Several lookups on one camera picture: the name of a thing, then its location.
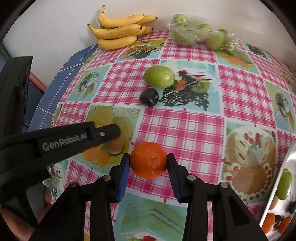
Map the dark plum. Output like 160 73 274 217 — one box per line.
288 201 296 214
139 88 159 107
273 214 282 230

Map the small green apple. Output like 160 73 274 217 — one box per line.
143 65 175 88

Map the orange tangerine front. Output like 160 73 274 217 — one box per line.
261 213 275 234

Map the small brown longan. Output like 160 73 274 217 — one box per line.
269 194 278 210

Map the orange tangerine with stem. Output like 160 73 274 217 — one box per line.
277 216 292 234

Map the large green mango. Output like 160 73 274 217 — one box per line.
276 168 292 200

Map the large steel plate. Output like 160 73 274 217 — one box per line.
259 141 296 237

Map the checkered fruit tablecloth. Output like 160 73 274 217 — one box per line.
30 31 295 222

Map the banana bunch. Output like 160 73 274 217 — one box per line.
87 5 158 51

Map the clear tray of green fruit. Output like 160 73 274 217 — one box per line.
166 14 240 52

